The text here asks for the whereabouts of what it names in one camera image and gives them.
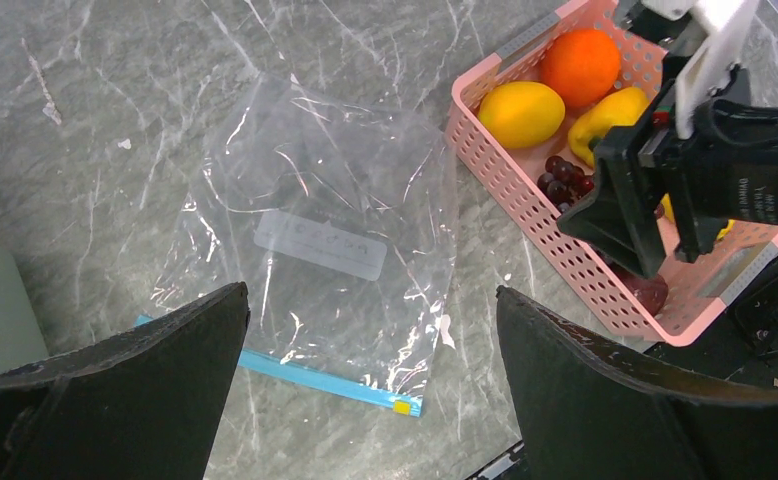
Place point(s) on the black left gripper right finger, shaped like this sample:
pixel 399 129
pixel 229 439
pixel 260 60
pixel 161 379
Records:
pixel 590 408

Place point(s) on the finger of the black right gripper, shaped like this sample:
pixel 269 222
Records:
pixel 617 217

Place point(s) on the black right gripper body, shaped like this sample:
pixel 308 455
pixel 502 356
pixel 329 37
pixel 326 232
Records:
pixel 728 169

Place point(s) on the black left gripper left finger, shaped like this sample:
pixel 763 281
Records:
pixel 142 404

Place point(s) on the yellow bell pepper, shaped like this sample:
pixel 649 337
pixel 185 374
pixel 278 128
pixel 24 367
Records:
pixel 622 108

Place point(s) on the yellow mango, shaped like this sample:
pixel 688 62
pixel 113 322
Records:
pixel 521 114

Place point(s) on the orange fruit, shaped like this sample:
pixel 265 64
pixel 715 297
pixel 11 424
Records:
pixel 581 66

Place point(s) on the clear zip top bag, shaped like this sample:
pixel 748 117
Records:
pixel 340 218

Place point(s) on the dark red grape bunch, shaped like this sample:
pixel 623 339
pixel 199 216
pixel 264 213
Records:
pixel 563 183

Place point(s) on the dark red date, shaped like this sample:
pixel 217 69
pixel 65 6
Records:
pixel 650 293

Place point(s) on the pink perforated plastic basket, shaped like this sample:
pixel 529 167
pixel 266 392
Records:
pixel 699 292

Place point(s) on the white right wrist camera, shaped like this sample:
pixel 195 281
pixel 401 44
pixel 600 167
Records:
pixel 709 34

